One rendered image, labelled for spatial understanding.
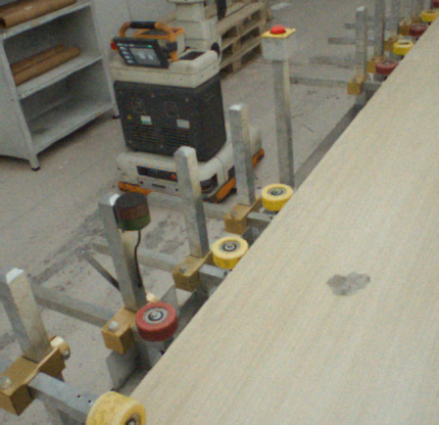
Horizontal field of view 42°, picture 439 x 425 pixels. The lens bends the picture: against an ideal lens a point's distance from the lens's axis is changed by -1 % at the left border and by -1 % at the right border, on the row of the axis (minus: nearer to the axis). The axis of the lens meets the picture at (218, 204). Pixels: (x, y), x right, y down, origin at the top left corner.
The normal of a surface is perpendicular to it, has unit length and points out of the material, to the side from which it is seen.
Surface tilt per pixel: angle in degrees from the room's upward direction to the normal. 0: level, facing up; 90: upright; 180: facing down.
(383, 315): 0
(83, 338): 0
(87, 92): 90
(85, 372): 0
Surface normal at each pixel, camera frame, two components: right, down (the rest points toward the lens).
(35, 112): 0.87, 0.18
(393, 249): -0.11, -0.84
